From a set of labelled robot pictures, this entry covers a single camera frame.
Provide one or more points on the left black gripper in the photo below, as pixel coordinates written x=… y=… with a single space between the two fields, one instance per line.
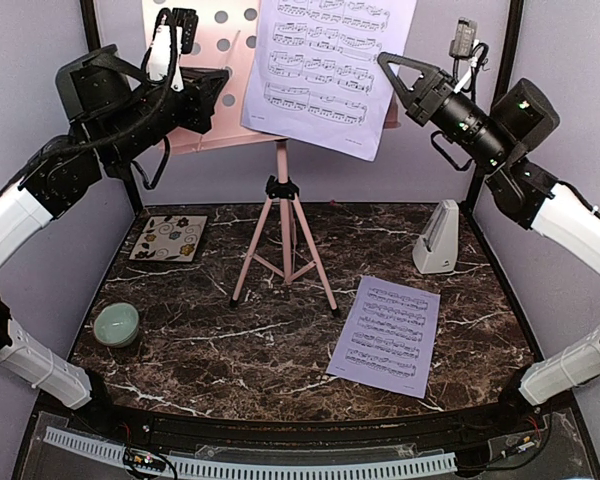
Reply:
x=203 y=98

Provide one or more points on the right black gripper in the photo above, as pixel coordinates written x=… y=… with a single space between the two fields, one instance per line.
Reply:
x=418 y=108

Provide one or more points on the purple sheet music page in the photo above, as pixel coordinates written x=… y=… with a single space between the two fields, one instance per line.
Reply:
x=388 y=338
x=315 y=77

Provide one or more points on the white metronome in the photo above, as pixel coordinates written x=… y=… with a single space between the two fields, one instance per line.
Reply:
x=436 y=249

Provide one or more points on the pink music stand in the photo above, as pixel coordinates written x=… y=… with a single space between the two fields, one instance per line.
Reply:
x=224 y=164

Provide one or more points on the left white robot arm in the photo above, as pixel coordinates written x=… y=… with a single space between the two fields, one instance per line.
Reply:
x=58 y=227

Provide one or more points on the sticker sheet card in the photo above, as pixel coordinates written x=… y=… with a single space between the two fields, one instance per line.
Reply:
x=169 y=238

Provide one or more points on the green ceramic bowl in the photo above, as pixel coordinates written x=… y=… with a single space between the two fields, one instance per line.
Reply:
x=117 y=325

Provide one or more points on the right black frame post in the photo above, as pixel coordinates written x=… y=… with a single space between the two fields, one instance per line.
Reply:
x=510 y=44

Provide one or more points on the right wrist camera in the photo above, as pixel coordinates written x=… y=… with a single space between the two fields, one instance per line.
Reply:
x=526 y=115

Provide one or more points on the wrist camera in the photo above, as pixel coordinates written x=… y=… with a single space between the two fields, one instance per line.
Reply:
x=526 y=115
x=92 y=84

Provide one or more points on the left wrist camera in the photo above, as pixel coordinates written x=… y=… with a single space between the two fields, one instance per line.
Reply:
x=92 y=84

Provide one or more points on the black front rail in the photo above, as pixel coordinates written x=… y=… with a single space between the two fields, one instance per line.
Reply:
x=325 y=414

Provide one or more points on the white slotted cable duct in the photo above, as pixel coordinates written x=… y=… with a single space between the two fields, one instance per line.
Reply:
x=180 y=466

